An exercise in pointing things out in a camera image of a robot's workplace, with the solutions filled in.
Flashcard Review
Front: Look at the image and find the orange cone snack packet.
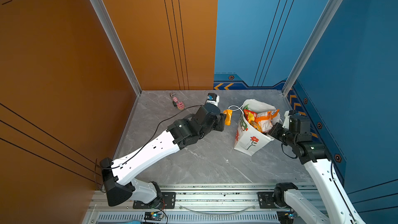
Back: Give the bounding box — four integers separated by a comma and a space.
223, 109, 233, 126

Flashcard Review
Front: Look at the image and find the orange snack bag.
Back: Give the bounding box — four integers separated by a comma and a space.
255, 110, 280, 133

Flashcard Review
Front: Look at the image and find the small orange snack packet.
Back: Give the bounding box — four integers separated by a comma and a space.
250, 121, 263, 133

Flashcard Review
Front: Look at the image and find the white floral paper bag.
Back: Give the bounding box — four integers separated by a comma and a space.
234, 99, 277, 156

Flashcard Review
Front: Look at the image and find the red yellow snack packet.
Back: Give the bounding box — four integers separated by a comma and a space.
243, 109, 257, 124

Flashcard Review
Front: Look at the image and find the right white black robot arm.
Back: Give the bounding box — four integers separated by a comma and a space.
269, 111, 364, 224

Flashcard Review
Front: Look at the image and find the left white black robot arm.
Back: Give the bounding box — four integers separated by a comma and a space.
99, 103, 227, 207

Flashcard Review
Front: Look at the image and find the green circuit board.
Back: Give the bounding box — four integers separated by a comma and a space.
144, 212, 165, 222

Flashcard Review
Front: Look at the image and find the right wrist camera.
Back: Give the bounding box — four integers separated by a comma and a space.
283, 110, 300, 129

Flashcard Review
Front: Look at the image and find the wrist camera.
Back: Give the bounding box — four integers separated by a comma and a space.
283, 110, 300, 129
206, 93, 220, 106

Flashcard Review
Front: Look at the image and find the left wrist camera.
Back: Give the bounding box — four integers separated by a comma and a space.
206, 93, 220, 106

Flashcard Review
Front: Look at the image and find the pink keychain toy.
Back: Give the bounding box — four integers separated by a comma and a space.
170, 93, 185, 111

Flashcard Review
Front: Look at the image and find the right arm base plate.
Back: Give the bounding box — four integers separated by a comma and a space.
257, 191, 287, 209

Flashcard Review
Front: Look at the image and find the aluminium mounting rail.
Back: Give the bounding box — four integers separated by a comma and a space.
81, 183, 355, 224

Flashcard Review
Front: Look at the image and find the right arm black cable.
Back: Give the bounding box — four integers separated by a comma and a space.
280, 141, 358, 224

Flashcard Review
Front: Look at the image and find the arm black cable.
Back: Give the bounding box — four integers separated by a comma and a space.
280, 141, 358, 224
94, 104, 204, 194

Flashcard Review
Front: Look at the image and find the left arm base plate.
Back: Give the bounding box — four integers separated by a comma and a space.
133, 192, 176, 209

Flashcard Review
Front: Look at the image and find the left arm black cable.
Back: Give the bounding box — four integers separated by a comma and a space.
94, 104, 204, 194

